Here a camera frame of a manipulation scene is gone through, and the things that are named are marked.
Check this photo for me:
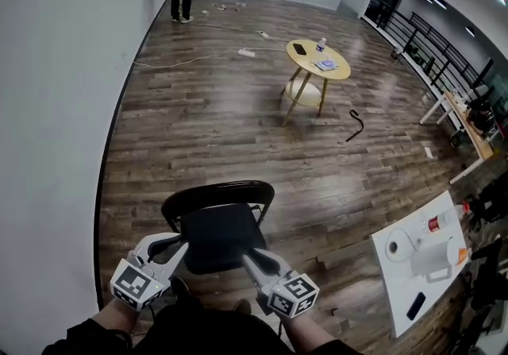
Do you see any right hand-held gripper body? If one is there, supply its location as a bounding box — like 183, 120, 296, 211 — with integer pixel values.
257, 269, 321, 320

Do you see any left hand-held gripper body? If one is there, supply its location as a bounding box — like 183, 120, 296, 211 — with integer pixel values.
110, 249, 173, 311

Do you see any black folding chair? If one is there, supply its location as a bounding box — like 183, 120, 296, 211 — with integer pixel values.
161, 180, 276, 276

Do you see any person's left forearm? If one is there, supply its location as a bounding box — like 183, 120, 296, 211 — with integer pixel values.
93, 297, 140, 333

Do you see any person's right forearm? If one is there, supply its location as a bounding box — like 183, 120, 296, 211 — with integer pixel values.
282, 310, 321, 345

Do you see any black office chair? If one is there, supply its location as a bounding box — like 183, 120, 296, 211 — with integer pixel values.
469, 176, 508, 230
470, 237, 508, 311

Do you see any person's left shoe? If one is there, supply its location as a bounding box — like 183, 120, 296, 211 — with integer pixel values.
169, 276, 192, 301

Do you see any person's black clothing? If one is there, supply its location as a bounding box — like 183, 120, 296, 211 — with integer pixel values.
41, 297, 364, 355

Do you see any white square table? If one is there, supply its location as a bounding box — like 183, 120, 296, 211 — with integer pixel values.
370, 190, 472, 339

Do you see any white electric kettle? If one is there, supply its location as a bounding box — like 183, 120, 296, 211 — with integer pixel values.
410, 235, 458, 285

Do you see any black curved floor tool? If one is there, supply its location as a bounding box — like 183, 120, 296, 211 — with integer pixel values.
345, 108, 366, 144

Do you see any red label plastic bottle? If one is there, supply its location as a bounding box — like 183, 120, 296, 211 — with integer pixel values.
427, 204, 471, 233

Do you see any round yellow wooden table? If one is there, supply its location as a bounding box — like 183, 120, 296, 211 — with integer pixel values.
280, 38, 352, 129

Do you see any purple white booklet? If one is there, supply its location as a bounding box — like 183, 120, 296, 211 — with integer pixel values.
310, 56, 342, 72

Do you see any wooden desk with white legs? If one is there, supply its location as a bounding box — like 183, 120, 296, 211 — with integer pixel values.
418, 90, 495, 186

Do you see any black metal railing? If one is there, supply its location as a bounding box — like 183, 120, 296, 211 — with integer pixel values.
361, 10, 482, 93

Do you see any black framed glass door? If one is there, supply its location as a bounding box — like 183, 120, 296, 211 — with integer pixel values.
363, 0, 406, 29

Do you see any white floor cable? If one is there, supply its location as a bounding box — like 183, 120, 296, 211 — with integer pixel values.
132, 49, 240, 69

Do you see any black floor cable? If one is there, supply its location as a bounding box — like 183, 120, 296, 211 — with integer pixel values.
191, 21, 259, 34

